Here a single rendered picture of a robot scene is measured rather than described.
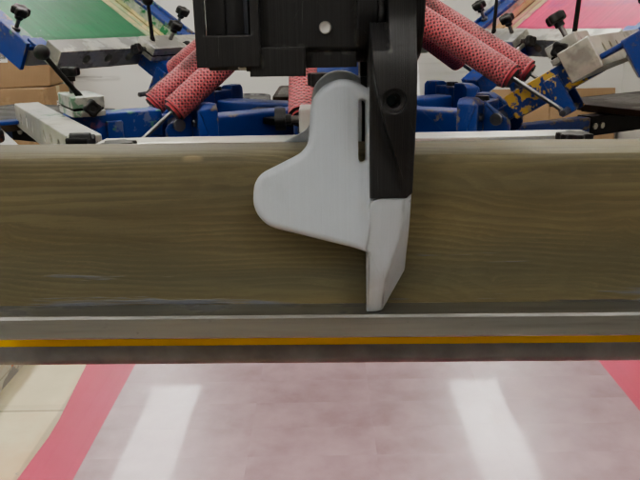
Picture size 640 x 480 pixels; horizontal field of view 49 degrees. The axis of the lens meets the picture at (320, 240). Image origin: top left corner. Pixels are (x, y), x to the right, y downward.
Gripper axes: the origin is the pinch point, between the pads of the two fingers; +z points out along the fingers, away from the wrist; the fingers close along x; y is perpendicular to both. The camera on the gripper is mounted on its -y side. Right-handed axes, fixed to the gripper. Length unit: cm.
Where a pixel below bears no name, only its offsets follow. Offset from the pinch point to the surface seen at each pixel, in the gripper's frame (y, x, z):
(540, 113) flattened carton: -145, -452, 53
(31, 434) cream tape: 21.0, -8.7, 13.9
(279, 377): 6.1, -15.5, 13.9
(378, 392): -0.7, -13.1, 13.9
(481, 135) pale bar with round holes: -19, -68, 5
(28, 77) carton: 184, -415, 20
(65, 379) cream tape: 21.4, -15.7, 13.9
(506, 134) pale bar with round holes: -23, -68, 5
